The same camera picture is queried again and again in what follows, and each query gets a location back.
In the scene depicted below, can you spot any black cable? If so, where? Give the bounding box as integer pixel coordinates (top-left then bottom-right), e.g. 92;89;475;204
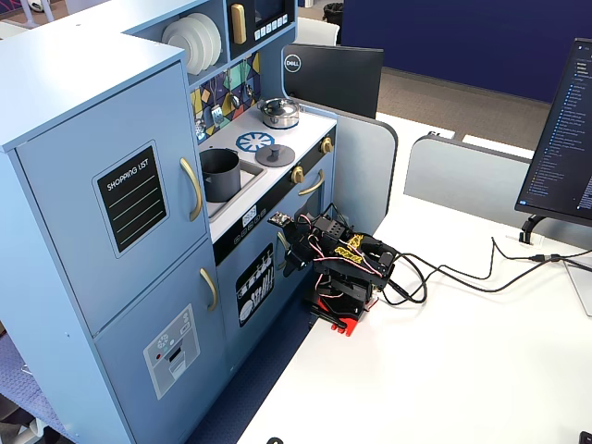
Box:
381;253;592;307
392;237;592;281

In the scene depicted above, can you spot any gold microwave handle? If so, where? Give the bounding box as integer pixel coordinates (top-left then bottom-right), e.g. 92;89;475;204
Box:
230;3;248;45

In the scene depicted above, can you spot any shiny steel pot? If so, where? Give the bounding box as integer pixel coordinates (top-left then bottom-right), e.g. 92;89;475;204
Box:
257;97;301;130

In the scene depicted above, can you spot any blue fridge door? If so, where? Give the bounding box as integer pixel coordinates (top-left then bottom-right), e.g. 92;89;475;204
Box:
13;62;212;337

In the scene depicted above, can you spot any gray toy sink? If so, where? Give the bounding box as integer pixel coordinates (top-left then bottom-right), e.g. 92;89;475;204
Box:
203;159;268;221

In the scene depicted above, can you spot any gold fridge door handle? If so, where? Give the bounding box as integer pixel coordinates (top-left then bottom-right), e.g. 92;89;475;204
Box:
179;156;204;222

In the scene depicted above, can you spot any steel pot lid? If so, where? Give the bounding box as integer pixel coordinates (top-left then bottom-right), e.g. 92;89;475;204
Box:
258;97;300;117

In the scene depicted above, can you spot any gray ice dispenser panel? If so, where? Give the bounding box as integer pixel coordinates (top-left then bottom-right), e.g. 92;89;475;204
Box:
142;303;201;401

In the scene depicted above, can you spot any gold oven handle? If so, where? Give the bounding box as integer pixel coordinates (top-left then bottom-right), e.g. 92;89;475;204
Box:
298;169;326;197

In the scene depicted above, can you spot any black shopping list board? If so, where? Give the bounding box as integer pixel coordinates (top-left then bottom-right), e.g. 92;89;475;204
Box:
91;140;171;259

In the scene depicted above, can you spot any gold dishwasher handle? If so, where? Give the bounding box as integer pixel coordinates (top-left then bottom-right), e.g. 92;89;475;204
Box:
276;230;289;271

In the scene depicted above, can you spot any blue freezer door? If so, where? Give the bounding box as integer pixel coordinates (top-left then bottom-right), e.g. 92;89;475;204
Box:
92;240;228;443

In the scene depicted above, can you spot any blue toy kitchen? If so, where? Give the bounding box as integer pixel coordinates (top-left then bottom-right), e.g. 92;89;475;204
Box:
0;0;339;444

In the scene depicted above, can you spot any monitor with lit screen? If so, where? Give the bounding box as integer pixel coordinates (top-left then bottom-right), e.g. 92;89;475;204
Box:
514;37;592;228

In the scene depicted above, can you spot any white plate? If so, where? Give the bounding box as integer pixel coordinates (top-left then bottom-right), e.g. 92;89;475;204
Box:
161;20;201;75
178;16;214;70
187;12;223;66

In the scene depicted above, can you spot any gray pot lid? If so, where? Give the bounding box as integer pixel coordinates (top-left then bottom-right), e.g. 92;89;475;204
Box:
254;143;296;167

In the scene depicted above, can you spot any gray desk divider panel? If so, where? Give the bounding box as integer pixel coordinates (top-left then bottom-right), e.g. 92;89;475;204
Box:
403;133;542;230
333;113;399;232

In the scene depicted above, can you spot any black dishwasher sticker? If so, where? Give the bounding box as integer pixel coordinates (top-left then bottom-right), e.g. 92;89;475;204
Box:
235;243;276;328

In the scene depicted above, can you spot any gold freezer door handle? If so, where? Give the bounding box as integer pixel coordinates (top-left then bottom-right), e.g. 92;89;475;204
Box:
199;267;218;312

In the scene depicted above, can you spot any blue oven door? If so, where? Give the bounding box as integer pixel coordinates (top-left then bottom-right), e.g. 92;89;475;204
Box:
289;154;337;241

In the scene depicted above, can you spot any gray cooking pot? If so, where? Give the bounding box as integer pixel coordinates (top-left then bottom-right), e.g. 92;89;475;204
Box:
199;147;242;204

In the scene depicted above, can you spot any black Dell monitor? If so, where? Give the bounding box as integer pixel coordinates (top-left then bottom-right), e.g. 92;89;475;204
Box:
281;43;385;120

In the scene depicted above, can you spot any black toy microwave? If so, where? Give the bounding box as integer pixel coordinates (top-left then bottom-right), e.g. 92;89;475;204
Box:
226;0;297;60

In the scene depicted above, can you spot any red and black arm base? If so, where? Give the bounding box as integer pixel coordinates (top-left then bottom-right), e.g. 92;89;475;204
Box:
302;286;380;339

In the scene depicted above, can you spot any gray monitor base plate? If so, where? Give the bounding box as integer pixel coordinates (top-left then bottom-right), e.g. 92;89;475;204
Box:
566;252;592;318

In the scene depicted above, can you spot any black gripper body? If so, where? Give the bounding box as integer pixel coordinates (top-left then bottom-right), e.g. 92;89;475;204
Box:
286;216;325;263

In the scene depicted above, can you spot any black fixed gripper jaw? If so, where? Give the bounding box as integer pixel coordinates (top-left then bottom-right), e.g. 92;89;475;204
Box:
282;249;301;278

